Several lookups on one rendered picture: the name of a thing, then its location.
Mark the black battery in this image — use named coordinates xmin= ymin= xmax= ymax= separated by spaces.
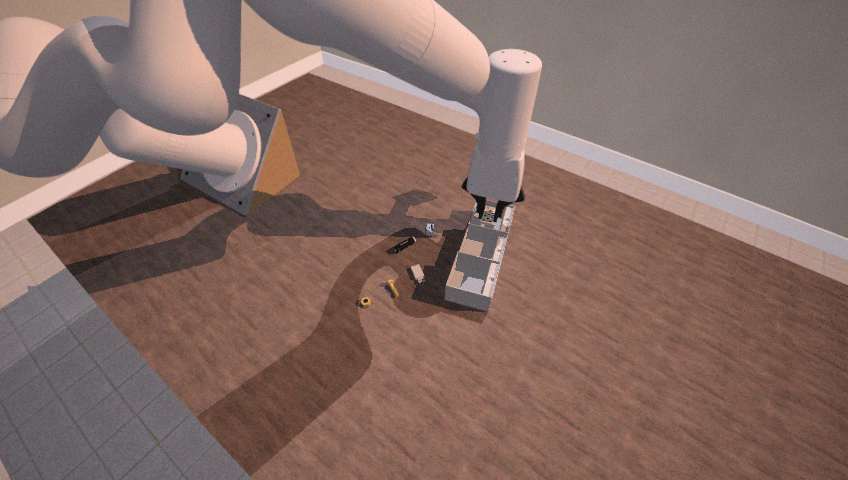
xmin=393 ymin=236 xmax=416 ymax=253

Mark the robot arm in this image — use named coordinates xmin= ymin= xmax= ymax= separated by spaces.
xmin=0 ymin=0 xmax=542 ymax=192

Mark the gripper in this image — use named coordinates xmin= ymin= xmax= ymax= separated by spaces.
xmin=461 ymin=143 xmax=525 ymax=222

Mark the white domino with black pips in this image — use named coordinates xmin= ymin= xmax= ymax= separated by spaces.
xmin=480 ymin=206 xmax=496 ymax=226

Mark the yellow bolt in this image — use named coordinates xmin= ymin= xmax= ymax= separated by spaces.
xmin=386 ymin=280 xmax=399 ymax=297

